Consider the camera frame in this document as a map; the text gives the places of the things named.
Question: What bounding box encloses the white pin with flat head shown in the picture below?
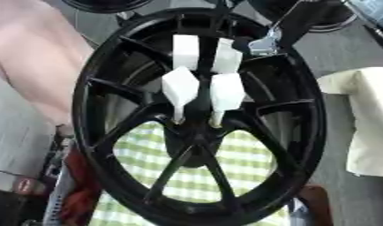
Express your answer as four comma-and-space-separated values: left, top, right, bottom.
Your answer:
210, 37, 244, 75
207, 72, 249, 129
171, 34, 203, 72
161, 65, 203, 125

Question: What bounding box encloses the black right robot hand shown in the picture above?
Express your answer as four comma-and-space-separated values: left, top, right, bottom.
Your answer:
229, 26, 284, 57

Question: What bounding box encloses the black round wheel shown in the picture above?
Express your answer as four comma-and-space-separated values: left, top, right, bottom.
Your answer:
307, 0, 360, 34
60, 0, 156, 14

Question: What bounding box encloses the brown wooden chair part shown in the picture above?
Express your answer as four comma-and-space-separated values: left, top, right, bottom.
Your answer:
297, 184, 335, 226

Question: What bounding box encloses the red bag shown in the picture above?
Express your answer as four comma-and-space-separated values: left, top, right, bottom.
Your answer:
41, 138, 105, 226

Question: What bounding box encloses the black spoked wheel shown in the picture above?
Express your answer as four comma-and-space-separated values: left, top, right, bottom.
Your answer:
69, 7, 329, 226

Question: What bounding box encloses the cream cloth-covered chair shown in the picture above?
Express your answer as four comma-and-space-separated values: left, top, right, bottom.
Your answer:
315, 66, 383, 178

